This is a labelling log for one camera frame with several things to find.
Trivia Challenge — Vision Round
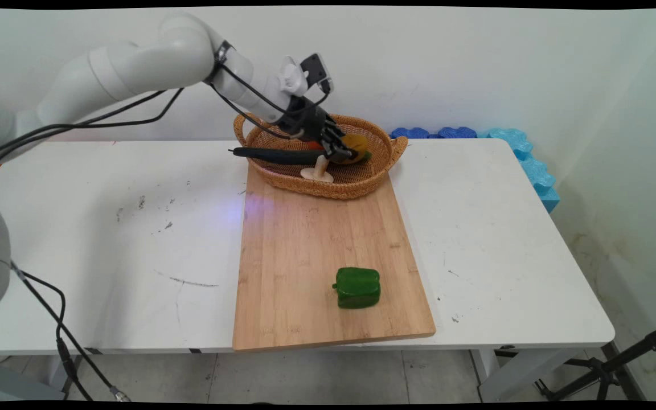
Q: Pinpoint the brown toy potato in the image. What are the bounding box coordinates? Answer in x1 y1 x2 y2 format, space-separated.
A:
331 133 370 166

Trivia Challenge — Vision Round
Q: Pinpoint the grey base box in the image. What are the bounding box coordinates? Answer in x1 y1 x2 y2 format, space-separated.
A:
0 358 68 403

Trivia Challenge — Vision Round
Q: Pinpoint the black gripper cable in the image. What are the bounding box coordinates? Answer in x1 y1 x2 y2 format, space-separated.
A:
0 40 333 167

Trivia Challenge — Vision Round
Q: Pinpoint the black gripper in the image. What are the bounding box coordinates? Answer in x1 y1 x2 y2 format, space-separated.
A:
281 96 358 163

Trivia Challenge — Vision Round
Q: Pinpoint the dark green toy cucumber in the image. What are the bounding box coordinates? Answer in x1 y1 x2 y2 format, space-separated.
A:
228 146 372 167

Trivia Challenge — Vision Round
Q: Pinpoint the white table leg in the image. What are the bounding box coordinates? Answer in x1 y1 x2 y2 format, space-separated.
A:
47 354 85 400
470 348 582 403

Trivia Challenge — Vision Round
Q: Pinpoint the green toy bell pepper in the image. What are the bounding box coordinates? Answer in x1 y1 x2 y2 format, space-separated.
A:
332 266 382 310

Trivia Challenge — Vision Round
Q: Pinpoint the black floor cable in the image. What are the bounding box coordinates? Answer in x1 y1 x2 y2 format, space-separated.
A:
10 261 132 403

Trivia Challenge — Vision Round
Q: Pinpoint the light blue foam tile stack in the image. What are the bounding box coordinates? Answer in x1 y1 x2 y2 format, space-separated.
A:
487 128 561 214

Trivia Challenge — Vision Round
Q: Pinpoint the bamboo cutting board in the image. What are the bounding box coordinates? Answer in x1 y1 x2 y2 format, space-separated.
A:
232 164 437 352

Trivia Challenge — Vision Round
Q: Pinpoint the woven wicker basket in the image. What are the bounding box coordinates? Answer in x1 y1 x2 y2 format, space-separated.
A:
233 112 409 200

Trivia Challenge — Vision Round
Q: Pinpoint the black tripod stand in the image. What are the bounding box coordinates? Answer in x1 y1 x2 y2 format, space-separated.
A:
496 322 656 402

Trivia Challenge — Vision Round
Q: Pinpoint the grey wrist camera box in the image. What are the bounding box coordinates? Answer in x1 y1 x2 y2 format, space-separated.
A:
278 53 335 96

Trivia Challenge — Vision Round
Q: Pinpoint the beige toy mushroom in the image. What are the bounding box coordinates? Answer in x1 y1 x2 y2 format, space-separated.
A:
300 154 335 184

